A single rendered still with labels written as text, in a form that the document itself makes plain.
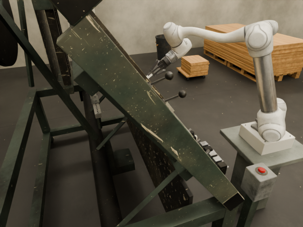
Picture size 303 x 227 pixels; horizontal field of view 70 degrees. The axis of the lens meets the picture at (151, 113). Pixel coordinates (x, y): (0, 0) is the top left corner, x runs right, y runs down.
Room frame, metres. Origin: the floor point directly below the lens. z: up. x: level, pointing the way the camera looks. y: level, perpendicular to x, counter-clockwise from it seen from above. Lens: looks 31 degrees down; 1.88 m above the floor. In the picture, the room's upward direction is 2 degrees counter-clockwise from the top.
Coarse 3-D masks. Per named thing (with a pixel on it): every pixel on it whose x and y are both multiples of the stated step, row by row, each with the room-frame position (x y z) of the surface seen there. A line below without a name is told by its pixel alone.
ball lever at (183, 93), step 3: (183, 90) 0.90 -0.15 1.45; (180, 93) 0.89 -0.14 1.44; (183, 93) 0.88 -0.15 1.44; (186, 93) 0.89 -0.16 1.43; (174, 96) 0.90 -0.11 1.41; (177, 96) 0.90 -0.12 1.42; (180, 96) 0.88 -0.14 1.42; (183, 96) 0.88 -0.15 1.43; (162, 99) 0.92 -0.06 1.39; (168, 99) 0.91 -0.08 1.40; (171, 99) 0.91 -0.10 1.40; (165, 102) 0.92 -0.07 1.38
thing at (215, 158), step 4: (192, 132) 1.46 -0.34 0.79; (196, 136) 1.46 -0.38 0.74; (200, 144) 1.34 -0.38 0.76; (204, 144) 1.33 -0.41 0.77; (204, 148) 1.28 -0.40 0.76; (208, 148) 1.28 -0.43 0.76; (212, 152) 1.23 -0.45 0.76; (212, 156) 1.20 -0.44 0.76; (216, 156) 1.19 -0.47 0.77; (212, 160) 1.17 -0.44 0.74; (216, 160) 1.14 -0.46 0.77; (220, 160) 1.15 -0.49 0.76; (216, 164) 1.14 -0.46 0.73; (220, 164) 1.10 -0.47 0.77; (224, 164) 1.10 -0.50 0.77; (220, 168) 1.08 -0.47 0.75; (224, 168) 1.08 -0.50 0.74; (224, 172) 1.09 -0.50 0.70
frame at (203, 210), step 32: (32, 96) 2.25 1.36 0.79; (64, 128) 2.46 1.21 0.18; (96, 128) 1.66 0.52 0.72; (96, 160) 1.23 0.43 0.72; (128, 160) 1.69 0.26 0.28; (160, 160) 1.25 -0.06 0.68; (0, 192) 0.90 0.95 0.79; (96, 192) 0.96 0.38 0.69; (160, 192) 1.26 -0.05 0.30; (0, 224) 0.71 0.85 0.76; (32, 224) 1.07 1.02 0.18; (160, 224) 0.66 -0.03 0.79; (192, 224) 0.68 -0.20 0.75; (224, 224) 0.75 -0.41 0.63
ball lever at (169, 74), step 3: (168, 72) 0.87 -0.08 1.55; (171, 72) 0.88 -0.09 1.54; (165, 75) 0.87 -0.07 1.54; (168, 75) 0.86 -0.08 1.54; (171, 75) 0.86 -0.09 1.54; (162, 78) 0.88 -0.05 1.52; (165, 78) 0.87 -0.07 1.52; (168, 78) 0.86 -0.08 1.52; (171, 78) 0.86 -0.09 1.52; (156, 81) 0.89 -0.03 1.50; (159, 81) 0.89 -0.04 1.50; (150, 84) 0.90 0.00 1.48
